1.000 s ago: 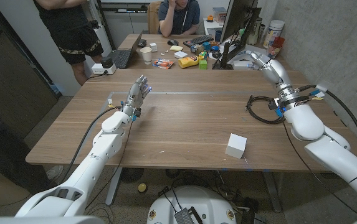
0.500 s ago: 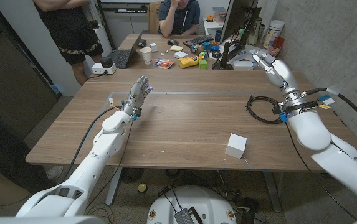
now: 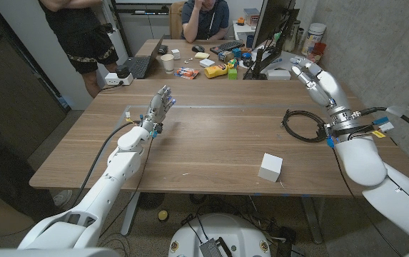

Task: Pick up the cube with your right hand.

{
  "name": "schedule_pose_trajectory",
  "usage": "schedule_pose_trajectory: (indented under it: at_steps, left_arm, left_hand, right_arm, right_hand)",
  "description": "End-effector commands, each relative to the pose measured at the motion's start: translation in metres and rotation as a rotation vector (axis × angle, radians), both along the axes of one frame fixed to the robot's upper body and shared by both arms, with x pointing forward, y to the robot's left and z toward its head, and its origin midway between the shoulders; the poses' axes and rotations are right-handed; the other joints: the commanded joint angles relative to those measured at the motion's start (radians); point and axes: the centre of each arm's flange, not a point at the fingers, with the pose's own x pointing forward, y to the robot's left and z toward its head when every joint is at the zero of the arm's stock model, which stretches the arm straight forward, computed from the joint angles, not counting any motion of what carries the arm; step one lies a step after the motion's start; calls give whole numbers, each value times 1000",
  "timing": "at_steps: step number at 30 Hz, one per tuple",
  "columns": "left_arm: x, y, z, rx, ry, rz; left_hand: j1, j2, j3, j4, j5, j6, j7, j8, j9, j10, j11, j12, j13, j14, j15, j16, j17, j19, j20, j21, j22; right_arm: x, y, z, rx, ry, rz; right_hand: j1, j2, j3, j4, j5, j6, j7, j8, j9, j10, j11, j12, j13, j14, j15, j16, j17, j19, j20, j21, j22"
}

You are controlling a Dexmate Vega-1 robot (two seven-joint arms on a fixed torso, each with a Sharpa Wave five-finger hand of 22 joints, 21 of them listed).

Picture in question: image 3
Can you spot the yellow sticky note pad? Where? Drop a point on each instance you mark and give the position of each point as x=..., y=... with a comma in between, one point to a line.
x=202, y=55

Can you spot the black computer mouse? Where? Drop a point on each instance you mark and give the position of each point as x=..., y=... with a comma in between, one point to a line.
x=198, y=49

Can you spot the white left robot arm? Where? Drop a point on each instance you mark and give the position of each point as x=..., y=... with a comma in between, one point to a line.
x=100, y=200

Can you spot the brown chair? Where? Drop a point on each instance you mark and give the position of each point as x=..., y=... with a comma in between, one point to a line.
x=175, y=21

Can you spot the seated person in blue shirt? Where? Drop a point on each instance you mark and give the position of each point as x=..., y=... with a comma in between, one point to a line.
x=204, y=21

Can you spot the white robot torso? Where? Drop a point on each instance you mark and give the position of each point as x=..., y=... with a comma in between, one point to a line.
x=222, y=228

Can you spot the tan printed box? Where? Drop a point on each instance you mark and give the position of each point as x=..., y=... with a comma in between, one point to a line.
x=225, y=56

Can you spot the green cube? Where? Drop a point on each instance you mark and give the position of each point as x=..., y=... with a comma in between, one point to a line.
x=232, y=74

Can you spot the orange snack packet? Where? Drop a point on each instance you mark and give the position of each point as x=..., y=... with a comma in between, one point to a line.
x=186, y=73

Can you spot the small white cube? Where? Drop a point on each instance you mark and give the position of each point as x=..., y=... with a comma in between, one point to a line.
x=176, y=54

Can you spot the clear storage box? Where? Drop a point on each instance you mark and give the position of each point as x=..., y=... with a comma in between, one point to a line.
x=251, y=16

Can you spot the white side cabinet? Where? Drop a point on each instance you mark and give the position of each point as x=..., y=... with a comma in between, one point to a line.
x=241, y=31

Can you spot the yellow ball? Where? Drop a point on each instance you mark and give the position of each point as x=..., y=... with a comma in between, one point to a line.
x=163, y=215

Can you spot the small orange object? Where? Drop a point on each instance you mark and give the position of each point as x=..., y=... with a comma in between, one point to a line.
x=240, y=21

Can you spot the black keyboard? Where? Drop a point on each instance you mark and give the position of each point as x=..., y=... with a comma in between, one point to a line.
x=227, y=46

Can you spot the standing person in black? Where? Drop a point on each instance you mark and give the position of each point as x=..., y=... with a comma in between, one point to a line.
x=79, y=35

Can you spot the black box on torso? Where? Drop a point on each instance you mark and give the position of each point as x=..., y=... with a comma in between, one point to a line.
x=211, y=248

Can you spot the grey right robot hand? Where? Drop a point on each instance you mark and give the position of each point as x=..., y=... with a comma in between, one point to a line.
x=329, y=89

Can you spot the paper cup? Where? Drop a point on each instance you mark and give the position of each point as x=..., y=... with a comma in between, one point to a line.
x=167, y=63

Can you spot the glass bottle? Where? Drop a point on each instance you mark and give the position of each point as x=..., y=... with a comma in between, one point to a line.
x=292, y=37

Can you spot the yellow mustard bottle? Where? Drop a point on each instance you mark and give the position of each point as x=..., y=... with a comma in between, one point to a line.
x=215, y=71

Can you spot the small white card box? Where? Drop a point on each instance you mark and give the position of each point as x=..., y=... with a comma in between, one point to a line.
x=207, y=63

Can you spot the white power strip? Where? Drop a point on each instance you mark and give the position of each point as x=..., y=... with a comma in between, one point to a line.
x=113, y=80

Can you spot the white cylindrical canister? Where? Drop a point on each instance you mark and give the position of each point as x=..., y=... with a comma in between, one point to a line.
x=314, y=34

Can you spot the blue cup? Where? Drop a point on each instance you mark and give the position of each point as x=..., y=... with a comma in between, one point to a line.
x=250, y=41

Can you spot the black laptop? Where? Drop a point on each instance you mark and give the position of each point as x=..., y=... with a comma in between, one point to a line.
x=140, y=66

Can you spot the blue cube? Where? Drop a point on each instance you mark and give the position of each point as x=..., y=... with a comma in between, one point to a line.
x=236, y=53

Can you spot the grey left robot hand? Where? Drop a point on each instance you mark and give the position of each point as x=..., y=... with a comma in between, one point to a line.
x=157, y=109

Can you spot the flat white box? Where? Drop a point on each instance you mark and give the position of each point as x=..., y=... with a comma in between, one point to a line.
x=278, y=74

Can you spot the white paper sheet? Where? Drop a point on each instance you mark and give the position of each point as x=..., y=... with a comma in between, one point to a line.
x=279, y=60

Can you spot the black round jar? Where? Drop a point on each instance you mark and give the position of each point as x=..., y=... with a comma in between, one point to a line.
x=247, y=60

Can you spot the wooden office desk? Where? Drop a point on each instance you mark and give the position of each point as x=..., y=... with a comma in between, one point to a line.
x=186, y=46

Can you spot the black computer monitor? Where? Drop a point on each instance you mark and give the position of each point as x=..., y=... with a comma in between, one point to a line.
x=272, y=21

